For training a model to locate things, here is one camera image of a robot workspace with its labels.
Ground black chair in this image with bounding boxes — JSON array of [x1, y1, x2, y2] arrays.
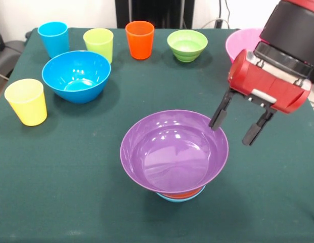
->
[[0, 17, 30, 79]]

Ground small blue plastic bowl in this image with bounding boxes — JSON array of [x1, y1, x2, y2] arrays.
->
[[156, 186, 207, 203]]

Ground large blue plastic bowl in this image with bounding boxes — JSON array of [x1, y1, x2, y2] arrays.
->
[[41, 50, 112, 104]]

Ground orange plastic cup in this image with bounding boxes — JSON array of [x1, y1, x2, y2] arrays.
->
[[125, 20, 155, 60]]

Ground dark green tablecloth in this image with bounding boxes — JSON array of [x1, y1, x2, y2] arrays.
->
[[0, 27, 314, 243]]

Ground orange plastic bowl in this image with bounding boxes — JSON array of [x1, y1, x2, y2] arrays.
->
[[161, 188, 203, 199]]

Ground large pink plastic bowl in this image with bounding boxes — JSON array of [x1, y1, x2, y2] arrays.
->
[[225, 28, 263, 64]]

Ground small green plastic bowl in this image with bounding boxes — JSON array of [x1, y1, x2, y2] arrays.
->
[[166, 29, 208, 62]]

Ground blue plastic cup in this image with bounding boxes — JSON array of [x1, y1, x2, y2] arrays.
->
[[37, 21, 70, 59]]

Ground lime green plastic cup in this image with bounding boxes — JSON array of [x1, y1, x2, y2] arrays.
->
[[82, 27, 114, 64]]

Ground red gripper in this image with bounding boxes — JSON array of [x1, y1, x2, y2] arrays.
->
[[208, 49, 312, 146]]

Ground yellow plastic cup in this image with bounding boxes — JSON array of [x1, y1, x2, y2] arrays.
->
[[4, 78, 48, 127]]

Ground purple plastic bowl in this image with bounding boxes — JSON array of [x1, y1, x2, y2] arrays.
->
[[120, 109, 230, 195]]

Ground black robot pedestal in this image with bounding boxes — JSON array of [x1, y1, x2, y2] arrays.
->
[[116, 0, 195, 29]]

